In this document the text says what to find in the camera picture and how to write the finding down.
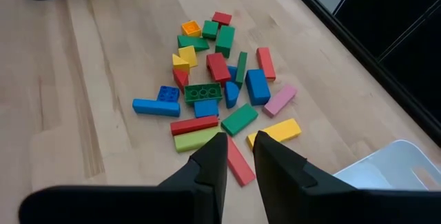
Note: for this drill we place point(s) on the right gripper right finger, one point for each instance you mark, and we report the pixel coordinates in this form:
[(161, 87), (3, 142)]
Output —
[(310, 203)]

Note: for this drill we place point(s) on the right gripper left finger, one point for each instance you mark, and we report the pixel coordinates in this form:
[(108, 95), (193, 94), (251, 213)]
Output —
[(155, 206)]

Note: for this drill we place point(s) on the yellow long block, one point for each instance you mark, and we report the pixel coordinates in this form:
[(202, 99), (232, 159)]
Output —
[(279, 131)]

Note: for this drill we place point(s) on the blue long block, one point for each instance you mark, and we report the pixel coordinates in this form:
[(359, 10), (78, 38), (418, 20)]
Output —
[(156, 107)]

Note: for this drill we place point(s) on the yellow triangular prism block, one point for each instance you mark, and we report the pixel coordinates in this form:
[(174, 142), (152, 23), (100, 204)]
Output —
[(180, 64), (188, 56)]

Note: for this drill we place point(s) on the red long block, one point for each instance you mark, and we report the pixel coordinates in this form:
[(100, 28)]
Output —
[(239, 165), (194, 124), (266, 63)]

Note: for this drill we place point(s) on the red arch block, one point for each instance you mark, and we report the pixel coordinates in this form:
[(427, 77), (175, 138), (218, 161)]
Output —
[(218, 67)]

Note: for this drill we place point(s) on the green wedge block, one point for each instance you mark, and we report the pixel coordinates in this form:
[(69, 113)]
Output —
[(193, 42)]

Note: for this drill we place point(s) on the orange Duplo brick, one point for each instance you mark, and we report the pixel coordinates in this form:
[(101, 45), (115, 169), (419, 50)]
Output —
[(191, 28)]

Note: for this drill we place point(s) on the small green cube block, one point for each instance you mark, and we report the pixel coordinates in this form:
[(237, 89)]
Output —
[(210, 29)]

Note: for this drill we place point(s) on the small red cube block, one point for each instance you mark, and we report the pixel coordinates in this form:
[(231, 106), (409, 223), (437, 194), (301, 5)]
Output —
[(222, 18)]

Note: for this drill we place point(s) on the light green long block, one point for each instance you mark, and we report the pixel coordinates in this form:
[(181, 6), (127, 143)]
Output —
[(193, 139)]

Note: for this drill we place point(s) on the white plastic storage bin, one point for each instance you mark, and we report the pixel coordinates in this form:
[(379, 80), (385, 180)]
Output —
[(389, 165)]

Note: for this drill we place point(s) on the pink long block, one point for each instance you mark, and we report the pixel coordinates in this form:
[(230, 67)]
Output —
[(279, 100)]

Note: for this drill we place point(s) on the flat green block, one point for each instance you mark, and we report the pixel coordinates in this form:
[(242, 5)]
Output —
[(239, 119)]

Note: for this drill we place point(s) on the blue square block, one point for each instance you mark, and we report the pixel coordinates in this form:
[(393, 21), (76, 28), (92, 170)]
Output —
[(206, 108)]

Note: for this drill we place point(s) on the blue four-stud Duplo brick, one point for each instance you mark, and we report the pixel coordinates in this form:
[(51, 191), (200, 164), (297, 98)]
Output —
[(168, 94)]

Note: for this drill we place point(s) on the green eight-stud Duplo brick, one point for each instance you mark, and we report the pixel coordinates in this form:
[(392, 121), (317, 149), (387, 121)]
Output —
[(203, 100)]

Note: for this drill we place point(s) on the red triangular prism block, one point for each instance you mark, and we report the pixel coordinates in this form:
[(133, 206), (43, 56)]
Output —
[(180, 79)]

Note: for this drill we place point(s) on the blue half-cylinder block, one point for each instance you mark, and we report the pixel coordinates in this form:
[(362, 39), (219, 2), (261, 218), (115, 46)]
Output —
[(231, 94)]

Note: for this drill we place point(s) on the small blue block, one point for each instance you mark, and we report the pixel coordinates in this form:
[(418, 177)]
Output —
[(232, 73)]

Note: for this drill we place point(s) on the black folding partition screen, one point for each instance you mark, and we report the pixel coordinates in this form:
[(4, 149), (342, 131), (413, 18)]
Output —
[(406, 27)]

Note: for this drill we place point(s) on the black table frame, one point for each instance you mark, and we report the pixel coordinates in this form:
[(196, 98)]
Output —
[(361, 55)]

